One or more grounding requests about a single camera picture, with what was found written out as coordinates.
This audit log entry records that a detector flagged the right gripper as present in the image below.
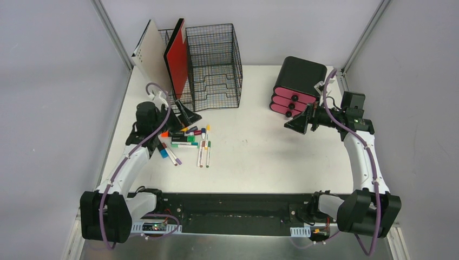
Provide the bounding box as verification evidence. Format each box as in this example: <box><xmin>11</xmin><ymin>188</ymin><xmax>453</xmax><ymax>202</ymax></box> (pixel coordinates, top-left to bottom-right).
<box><xmin>284</xmin><ymin>97</ymin><xmax>345</xmax><ymax>134</ymax></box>

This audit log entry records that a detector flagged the red A4 folder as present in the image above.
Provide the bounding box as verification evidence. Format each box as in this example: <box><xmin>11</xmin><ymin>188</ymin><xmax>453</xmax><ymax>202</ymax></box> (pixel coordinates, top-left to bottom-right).
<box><xmin>164</xmin><ymin>18</ymin><xmax>188</xmax><ymax>100</ymax></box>

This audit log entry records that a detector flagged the white A4 folder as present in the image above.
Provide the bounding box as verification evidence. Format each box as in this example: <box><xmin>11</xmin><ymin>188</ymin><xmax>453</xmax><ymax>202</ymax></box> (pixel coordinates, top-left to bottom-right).
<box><xmin>131</xmin><ymin>19</ymin><xmax>172</xmax><ymax>92</ymax></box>

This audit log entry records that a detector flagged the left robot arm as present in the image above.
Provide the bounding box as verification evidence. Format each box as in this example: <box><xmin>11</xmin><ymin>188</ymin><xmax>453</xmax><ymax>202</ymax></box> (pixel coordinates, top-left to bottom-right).
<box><xmin>80</xmin><ymin>100</ymin><xmax>202</xmax><ymax>249</ymax></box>

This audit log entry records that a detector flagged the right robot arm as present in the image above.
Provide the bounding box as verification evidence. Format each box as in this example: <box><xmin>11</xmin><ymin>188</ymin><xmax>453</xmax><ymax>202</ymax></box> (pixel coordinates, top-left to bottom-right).
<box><xmin>284</xmin><ymin>92</ymin><xmax>402</xmax><ymax>238</ymax></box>

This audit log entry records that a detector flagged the green cap black marker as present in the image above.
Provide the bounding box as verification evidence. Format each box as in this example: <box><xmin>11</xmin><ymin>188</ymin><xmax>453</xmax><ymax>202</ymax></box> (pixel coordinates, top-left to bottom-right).
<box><xmin>171</xmin><ymin>136</ymin><xmax>195</xmax><ymax>142</ymax></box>

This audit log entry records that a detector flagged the orange cap black marker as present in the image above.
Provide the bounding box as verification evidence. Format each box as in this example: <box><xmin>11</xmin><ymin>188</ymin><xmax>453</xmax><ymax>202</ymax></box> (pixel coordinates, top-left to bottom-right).
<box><xmin>160</xmin><ymin>131</ymin><xmax>186</xmax><ymax>137</ymax></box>

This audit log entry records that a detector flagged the yellow cap white marker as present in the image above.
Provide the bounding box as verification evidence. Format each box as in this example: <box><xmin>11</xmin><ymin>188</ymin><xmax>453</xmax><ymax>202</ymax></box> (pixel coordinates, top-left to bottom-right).
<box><xmin>202</xmin><ymin>125</ymin><xmax>211</xmax><ymax>142</ymax></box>

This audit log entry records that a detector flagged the brown cap white marker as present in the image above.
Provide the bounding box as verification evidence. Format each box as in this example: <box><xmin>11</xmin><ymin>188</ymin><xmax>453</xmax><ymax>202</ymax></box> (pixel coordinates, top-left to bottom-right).
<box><xmin>196</xmin><ymin>141</ymin><xmax>206</xmax><ymax>168</ymax></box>

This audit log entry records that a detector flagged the black pink drawer unit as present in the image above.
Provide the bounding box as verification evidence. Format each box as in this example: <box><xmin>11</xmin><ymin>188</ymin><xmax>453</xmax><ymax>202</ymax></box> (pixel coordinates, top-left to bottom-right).
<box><xmin>269</xmin><ymin>56</ymin><xmax>327</xmax><ymax>118</ymax></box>

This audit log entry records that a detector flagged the black blue marker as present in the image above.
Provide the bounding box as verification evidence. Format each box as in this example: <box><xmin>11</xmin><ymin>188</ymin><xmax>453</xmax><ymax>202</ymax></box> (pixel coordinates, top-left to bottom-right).
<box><xmin>156</xmin><ymin>143</ymin><xmax>168</xmax><ymax>159</ymax></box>

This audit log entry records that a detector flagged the purple cap white marker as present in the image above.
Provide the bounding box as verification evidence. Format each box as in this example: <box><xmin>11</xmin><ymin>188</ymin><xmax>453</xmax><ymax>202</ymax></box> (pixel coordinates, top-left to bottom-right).
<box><xmin>163</xmin><ymin>143</ymin><xmax>182</xmax><ymax>166</ymax></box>

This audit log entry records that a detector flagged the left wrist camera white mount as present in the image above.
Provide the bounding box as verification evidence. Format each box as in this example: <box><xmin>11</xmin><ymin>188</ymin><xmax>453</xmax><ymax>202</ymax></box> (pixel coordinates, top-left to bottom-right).
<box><xmin>148</xmin><ymin>90</ymin><xmax>169</xmax><ymax>109</ymax></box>

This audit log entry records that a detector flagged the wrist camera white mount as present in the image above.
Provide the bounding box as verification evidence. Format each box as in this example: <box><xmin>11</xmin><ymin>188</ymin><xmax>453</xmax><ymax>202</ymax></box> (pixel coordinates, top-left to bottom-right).
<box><xmin>148</xmin><ymin>90</ymin><xmax>169</xmax><ymax>109</ymax></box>
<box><xmin>314</xmin><ymin>79</ymin><xmax>335</xmax><ymax>96</ymax></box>

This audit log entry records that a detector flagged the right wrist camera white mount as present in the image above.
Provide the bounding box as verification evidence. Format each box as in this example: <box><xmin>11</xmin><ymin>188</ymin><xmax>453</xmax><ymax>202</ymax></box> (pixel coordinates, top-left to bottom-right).
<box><xmin>314</xmin><ymin>79</ymin><xmax>335</xmax><ymax>96</ymax></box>

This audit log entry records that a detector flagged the black wire mesh desk organizer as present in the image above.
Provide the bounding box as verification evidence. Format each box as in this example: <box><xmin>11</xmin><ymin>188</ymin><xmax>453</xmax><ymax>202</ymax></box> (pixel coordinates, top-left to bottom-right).
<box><xmin>180</xmin><ymin>23</ymin><xmax>243</xmax><ymax>112</ymax></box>

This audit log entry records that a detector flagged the black mounting base plate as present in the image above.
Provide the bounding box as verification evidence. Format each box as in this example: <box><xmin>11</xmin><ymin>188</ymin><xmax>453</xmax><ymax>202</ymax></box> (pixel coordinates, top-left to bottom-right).
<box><xmin>144</xmin><ymin>192</ymin><xmax>337</xmax><ymax>236</ymax></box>

